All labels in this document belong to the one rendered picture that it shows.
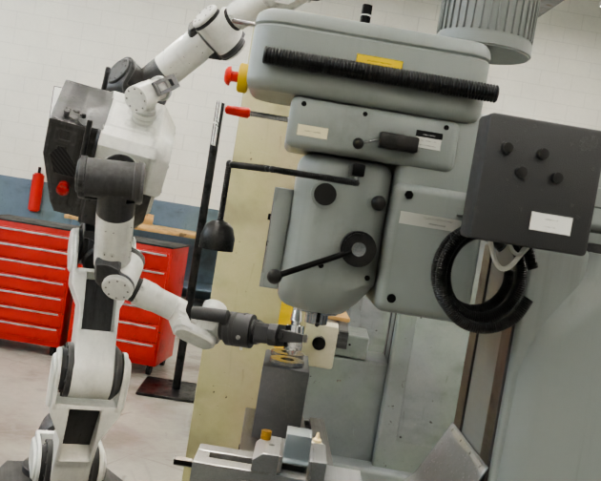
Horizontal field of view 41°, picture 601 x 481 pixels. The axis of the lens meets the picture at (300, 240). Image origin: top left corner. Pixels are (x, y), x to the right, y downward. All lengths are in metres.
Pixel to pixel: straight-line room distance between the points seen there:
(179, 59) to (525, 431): 1.27
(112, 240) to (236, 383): 1.65
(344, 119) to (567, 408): 0.70
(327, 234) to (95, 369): 0.82
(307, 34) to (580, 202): 0.59
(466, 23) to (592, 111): 9.87
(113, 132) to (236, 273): 1.54
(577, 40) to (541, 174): 10.21
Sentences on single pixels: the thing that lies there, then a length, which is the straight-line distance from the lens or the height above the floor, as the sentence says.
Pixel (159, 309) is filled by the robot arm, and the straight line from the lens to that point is 2.09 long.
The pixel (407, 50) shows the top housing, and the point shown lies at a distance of 1.61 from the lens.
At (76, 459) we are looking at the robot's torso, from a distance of 2.36.
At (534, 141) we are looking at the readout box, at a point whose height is 1.69.
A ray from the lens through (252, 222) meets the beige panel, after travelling 3.42.
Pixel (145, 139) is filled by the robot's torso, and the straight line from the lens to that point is 2.01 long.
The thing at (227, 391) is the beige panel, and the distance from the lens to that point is 3.52.
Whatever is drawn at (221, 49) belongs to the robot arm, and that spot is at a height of 1.88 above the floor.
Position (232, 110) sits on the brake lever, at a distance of 1.79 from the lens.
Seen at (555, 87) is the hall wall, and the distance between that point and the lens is 11.40.
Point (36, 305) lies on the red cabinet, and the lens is 6.60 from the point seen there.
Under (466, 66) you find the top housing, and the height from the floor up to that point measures 1.84.
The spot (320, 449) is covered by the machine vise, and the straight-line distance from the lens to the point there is 1.73.
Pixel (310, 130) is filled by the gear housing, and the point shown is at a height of 1.67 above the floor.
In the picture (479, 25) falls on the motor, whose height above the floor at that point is 1.93.
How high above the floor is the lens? 1.54
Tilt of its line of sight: 3 degrees down
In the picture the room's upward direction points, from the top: 9 degrees clockwise
